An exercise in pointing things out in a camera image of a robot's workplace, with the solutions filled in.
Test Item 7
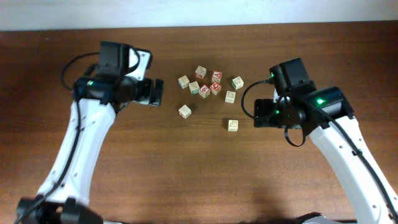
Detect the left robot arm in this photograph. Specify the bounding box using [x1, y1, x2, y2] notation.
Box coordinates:
[16, 42, 164, 223]

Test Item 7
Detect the green edged block right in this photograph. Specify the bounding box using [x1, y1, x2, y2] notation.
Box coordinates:
[232, 77, 244, 90]

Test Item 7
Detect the wooden block red top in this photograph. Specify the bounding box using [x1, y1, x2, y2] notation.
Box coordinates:
[195, 65, 207, 80]

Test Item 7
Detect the red number 6 block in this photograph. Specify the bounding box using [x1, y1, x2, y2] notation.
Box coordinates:
[199, 85, 211, 98]

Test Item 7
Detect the green edged block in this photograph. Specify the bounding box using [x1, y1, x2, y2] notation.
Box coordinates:
[188, 82, 200, 95]
[232, 77, 244, 90]

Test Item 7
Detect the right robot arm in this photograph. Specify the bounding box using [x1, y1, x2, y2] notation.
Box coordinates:
[253, 58, 397, 223]

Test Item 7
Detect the plain wooden block right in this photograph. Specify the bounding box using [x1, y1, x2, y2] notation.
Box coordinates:
[225, 91, 236, 103]

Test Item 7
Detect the green edged block centre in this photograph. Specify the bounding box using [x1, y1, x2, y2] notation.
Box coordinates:
[188, 82, 200, 95]

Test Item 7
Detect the red letter V block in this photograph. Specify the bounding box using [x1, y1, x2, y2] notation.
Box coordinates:
[211, 70, 222, 83]

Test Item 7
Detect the red letter Q block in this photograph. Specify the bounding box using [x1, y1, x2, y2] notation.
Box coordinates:
[210, 82, 221, 95]

